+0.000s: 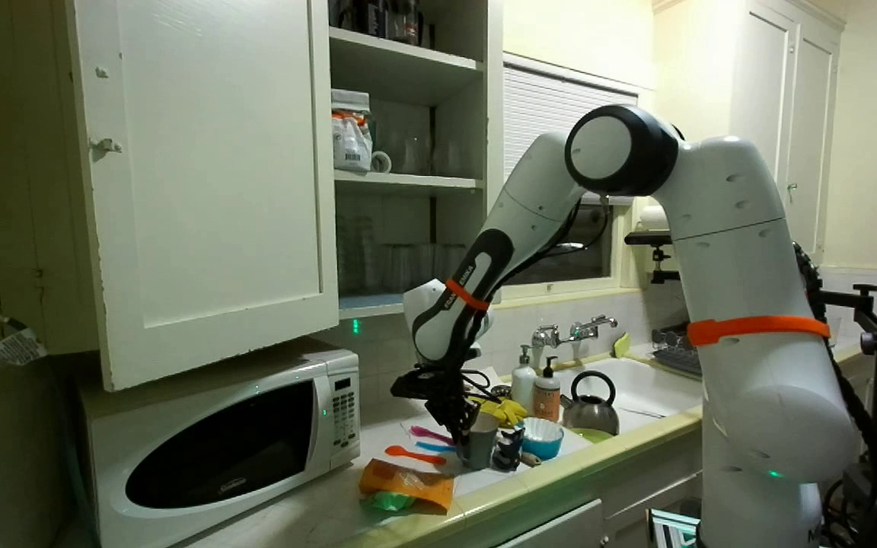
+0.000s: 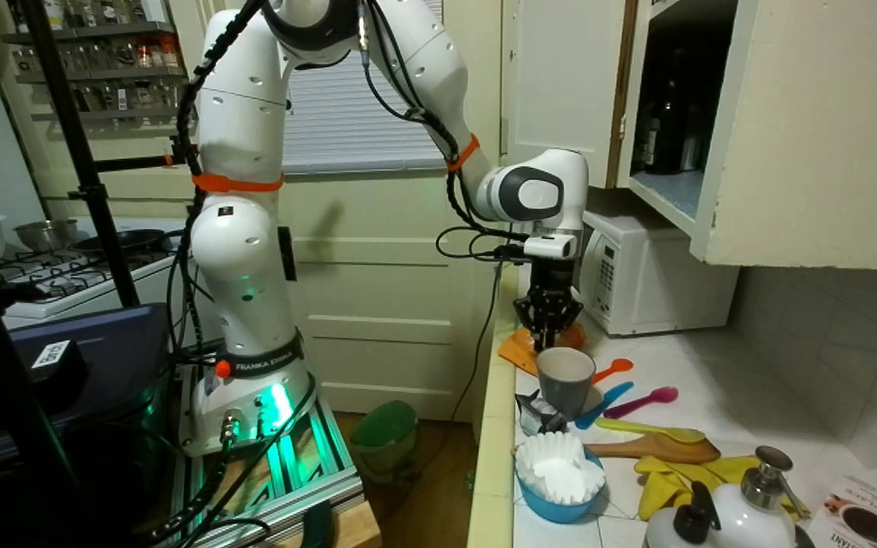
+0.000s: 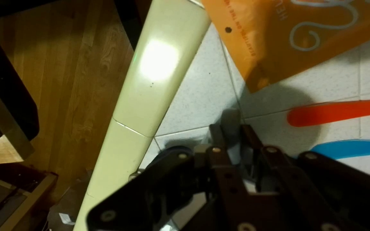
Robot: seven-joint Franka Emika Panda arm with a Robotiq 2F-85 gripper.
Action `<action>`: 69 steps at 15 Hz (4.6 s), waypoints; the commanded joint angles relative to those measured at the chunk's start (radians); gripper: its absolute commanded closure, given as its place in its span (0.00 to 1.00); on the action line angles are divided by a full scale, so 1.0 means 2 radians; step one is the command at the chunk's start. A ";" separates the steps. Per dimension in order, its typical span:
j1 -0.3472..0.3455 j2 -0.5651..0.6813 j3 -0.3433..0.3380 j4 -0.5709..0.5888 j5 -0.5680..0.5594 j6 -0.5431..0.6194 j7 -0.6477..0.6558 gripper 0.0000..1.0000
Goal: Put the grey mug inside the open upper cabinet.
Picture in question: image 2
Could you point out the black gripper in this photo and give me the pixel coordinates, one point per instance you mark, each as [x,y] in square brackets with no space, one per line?
[554,278]

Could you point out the grey mug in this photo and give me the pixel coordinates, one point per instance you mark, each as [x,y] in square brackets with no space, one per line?
[564,388]

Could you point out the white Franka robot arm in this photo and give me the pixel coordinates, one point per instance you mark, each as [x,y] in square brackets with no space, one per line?
[242,253]

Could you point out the cream open cabinet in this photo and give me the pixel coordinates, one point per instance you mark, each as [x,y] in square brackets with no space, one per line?
[678,199]

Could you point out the cream cabinet door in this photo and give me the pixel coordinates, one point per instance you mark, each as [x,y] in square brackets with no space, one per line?
[823,131]

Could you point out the orange plastic spoon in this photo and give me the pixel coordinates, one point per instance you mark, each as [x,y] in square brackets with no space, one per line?
[617,369]

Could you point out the black and silver packet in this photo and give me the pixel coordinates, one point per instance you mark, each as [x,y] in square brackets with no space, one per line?
[538,415]

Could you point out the white microwave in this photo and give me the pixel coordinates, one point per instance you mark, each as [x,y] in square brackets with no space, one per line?
[661,278]

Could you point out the pink plastic spoon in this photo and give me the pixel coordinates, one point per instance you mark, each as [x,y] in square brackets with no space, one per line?
[648,400]

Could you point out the yellow-green plastic spoon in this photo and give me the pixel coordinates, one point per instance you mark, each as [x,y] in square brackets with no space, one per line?
[653,430]

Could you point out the white coffee filter stack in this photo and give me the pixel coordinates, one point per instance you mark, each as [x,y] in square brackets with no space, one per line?
[559,471]

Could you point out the cream panel door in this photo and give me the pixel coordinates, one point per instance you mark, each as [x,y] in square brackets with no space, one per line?
[387,293]

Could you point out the wooden spoon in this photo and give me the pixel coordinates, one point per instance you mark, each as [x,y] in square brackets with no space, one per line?
[661,448]

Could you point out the blue bowl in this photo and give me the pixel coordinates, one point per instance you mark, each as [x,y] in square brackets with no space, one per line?
[560,504]

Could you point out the green bucket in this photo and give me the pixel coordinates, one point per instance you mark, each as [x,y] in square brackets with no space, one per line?
[385,439]

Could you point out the dark bottle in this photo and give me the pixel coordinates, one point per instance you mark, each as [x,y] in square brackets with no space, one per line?
[674,112]

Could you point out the metal scoop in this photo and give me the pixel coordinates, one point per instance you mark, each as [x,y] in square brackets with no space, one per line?
[773,457]

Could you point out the white window blind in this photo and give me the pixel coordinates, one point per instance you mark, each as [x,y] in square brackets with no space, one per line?
[358,124]

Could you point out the white kettle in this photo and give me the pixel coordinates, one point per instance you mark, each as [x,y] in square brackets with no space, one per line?
[754,521]

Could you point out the Starbucks coffee packet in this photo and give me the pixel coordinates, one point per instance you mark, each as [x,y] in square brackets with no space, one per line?
[870,518]

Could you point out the gas stove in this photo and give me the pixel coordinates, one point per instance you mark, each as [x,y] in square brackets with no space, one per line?
[62,270]

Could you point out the black box with label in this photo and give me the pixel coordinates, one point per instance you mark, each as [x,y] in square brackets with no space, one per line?
[59,365]

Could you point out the black tripod stand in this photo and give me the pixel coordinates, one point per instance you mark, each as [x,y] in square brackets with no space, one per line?
[77,154]

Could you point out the spice shelf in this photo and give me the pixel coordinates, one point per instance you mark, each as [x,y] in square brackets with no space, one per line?
[113,71]

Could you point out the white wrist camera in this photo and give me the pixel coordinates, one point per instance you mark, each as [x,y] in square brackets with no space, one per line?
[549,249]

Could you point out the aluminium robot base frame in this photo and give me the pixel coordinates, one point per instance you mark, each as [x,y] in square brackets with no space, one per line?
[295,457]

